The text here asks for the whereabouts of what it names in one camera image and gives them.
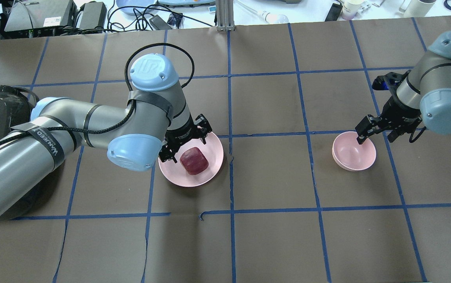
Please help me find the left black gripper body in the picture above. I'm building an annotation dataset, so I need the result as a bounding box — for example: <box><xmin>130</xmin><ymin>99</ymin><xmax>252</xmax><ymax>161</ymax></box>
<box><xmin>165</xmin><ymin>115</ymin><xmax>198</xmax><ymax>149</ymax></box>

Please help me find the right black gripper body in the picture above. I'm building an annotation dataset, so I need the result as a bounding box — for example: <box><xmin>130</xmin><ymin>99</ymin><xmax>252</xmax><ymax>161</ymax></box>
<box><xmin>380</xmin><ymin>96</ymin><xmax>422</xmax><ymax>134</ymax></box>

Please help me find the red apple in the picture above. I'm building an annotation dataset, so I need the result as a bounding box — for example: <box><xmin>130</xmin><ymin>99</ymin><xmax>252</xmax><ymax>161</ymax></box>
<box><xmin>180</xmin><ymin>147</ymin><xmax>209</xmax><ymax>176</ymax></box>

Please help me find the pink bowl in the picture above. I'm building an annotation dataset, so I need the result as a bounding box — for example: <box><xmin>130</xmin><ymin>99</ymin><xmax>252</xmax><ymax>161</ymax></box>
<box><xmin>331</xmin><ymin>131</ymin><xmax>377</xmax><ymax>171</ymax></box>

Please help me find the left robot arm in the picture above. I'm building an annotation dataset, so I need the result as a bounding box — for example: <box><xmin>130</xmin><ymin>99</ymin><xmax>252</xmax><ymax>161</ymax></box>
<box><xmin>0</xmin><ymin>53</ymin><xmax>212</xmax><ymax>216</ymax></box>

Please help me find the pink plate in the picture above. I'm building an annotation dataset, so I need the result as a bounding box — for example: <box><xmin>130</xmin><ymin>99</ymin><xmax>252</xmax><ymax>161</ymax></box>
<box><xmin>158</xmin><ymin>131</ymin><xmax>224</xmax><ymax>187</ymax></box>

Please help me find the blue plate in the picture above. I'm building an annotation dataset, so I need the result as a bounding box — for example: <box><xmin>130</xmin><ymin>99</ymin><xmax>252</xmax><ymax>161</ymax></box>
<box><xmin>116</xmin><ymin>0</ymin><xmax>158</xmax><ymax>15</ymax></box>

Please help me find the black power adapter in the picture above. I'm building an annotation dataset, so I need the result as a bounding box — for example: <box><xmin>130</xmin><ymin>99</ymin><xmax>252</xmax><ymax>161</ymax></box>
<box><xmin>149</xmin><ymin>15</ymin><xmax>173</xmax><ymax>30</ymax></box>

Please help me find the black computer box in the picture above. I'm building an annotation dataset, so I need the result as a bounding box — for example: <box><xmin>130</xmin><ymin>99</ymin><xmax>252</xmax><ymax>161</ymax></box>
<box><xmin>4</xmin><ymin>0</ymin><xmax>77</xmax><ymax>33</ymax></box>

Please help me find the aluminium frame post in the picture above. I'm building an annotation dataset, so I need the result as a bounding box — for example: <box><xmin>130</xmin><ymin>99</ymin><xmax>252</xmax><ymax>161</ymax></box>
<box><xmin>215</xmin><ymin>0</ymin><xmax>236</xmax><ymax>31</ymax></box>

